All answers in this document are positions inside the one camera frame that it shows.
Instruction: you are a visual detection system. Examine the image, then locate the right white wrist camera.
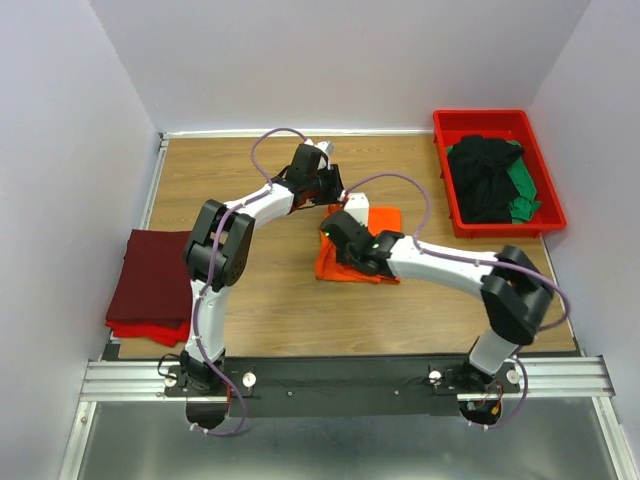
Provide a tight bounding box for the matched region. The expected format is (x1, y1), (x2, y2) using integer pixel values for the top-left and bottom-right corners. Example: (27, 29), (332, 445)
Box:
(343, 192), (370, 227)

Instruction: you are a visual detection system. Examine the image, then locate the dark red folded shirt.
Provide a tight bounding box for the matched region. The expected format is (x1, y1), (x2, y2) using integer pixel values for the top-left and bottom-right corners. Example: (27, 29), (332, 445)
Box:
(106, 230), (192, 328)

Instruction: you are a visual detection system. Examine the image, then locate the black t shirt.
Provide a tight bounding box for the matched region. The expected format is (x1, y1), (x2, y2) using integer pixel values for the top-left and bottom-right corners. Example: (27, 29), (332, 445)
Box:
(447, 135), (524, 224)

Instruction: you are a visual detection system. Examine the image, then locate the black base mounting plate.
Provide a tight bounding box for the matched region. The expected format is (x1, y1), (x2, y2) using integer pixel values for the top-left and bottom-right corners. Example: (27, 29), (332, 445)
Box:
(158, 354), (521, 428)

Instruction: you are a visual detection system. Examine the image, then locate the green t shirt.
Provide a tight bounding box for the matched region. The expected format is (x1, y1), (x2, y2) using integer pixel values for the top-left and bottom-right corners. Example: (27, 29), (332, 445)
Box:
(503, 157), (542, 224)

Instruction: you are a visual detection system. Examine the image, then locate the red plastic bin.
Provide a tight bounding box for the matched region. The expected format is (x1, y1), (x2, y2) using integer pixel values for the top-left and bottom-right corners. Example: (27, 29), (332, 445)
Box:
(433, 109), (567, 238)

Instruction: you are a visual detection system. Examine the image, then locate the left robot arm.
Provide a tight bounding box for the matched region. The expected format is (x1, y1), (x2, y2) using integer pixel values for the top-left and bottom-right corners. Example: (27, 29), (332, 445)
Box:
(180, 140), (343, 390)

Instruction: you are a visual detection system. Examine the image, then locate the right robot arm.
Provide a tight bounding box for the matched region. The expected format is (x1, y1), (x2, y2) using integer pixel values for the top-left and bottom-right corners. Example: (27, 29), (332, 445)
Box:
(320, 210), (554, 392)

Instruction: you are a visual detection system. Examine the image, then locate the aluminium extrusion rail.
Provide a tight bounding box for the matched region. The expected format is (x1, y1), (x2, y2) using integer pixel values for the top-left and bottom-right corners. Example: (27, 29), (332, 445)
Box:
(60, 355), (639, 479)

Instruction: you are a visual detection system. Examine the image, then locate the bright red folded shirt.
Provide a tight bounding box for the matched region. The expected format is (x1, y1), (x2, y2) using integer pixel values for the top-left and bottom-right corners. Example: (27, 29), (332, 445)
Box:
(106, 320), (191, 347)

